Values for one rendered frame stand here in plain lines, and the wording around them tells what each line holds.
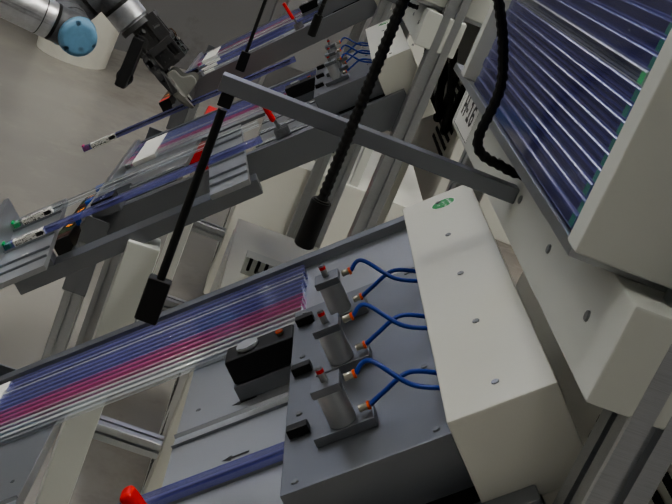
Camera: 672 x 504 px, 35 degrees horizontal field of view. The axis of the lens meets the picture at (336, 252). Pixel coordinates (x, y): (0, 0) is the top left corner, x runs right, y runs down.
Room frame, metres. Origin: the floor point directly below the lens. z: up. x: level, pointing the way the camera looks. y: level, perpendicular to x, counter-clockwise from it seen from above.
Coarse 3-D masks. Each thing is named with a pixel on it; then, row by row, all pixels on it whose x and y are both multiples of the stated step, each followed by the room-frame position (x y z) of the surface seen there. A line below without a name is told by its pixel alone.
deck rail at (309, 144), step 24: (384, 96) 2.11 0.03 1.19; (384, 120) 2.09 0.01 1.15; (288, 144) 2.07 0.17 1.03; (312, 144) 2.08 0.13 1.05; (336, 144) 2.08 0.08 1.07; (264, 168) 2.07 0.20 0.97; (288, 168) 2.07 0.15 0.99; (168, 192) 2.05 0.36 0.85; (120, 216) 2.04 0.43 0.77; (144, 216) 2.04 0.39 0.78
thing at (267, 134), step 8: (312, 104) 2.37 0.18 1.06; (272, 112) 2.46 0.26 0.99; (264, 120) 2.39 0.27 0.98; (280, 120) 2.33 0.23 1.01; (288, 120) 2.29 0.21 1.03; (264, 128) 2.32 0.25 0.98; (272, 128) 2.28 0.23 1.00; (296, 128) 2.18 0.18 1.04; (304, 128) 2.16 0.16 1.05; (264, 136) 2.23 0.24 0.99; (272, 136) 2.20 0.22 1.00; (264, 144) 2.15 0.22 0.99
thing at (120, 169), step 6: (132, 144) 2.65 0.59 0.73; (138, 144) 2.67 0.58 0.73; (132, 150) 2.59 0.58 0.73; (126, 156) 2.52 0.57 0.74; (120, 162) 2.47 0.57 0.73; (126, 162) 2.49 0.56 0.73; (120, 168) 2.42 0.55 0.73; (114, 174) 2.36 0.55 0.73; (120, 174) 2.40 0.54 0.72; (108, 180) 2.30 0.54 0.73; (102, 192) 2.22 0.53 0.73; (90, 204) 2.12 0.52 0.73
